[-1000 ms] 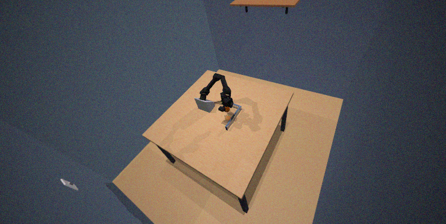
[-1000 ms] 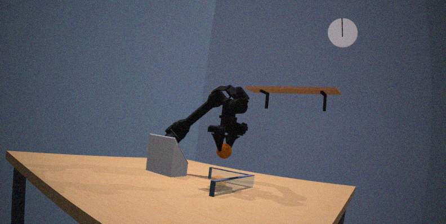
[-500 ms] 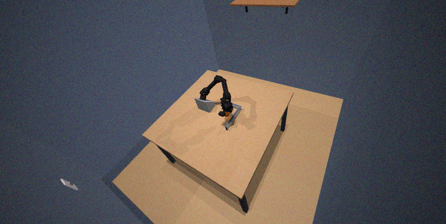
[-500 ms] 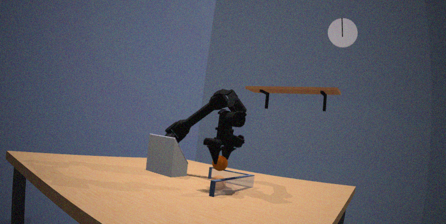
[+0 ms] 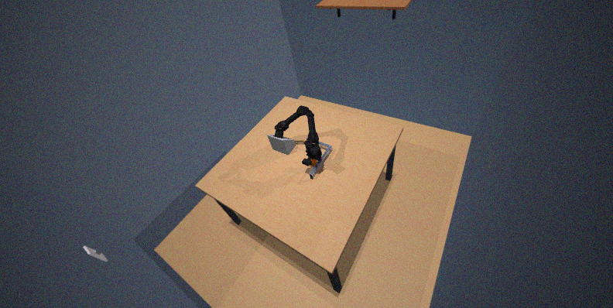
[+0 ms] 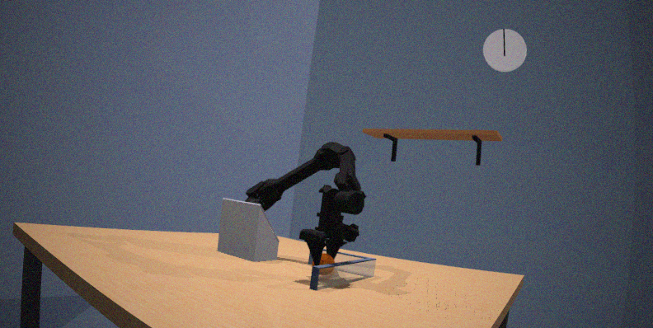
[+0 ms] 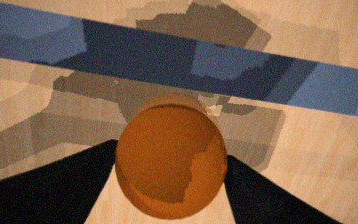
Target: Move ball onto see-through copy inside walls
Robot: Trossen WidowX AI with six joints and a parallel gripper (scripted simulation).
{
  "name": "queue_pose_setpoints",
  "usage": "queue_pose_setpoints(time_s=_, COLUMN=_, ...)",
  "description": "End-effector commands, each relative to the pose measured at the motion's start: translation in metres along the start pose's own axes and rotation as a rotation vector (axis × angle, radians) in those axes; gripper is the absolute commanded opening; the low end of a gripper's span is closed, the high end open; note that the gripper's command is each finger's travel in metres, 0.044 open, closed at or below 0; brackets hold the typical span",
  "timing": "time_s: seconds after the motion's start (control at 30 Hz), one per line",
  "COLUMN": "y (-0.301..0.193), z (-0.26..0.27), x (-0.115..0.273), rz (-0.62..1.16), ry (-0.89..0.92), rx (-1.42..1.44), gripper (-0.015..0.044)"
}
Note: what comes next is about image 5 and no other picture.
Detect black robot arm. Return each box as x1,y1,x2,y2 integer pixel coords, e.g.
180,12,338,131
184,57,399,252
274,105,322,161

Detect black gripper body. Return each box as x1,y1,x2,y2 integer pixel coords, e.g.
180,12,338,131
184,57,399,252
302,151,312,166

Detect clear glass corner walls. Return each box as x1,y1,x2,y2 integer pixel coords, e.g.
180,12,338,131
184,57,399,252
312,144,333,178

